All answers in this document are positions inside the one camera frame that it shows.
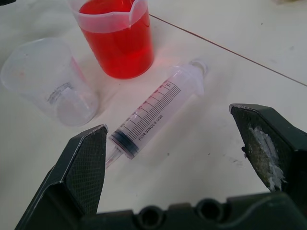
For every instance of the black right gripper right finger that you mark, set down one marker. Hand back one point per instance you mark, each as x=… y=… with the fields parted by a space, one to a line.
x=268 y=143

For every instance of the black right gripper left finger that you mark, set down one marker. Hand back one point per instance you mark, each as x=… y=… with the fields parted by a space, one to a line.
x=79 y=172

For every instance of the clear plastic syringe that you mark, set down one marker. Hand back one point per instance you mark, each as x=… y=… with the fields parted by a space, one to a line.
x=153 y=112

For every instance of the clear plastic beaker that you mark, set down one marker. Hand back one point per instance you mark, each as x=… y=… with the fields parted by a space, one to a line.
x=50 y=81

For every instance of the beaker with red liquid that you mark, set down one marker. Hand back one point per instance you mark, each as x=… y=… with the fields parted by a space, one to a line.
x=117 y=40

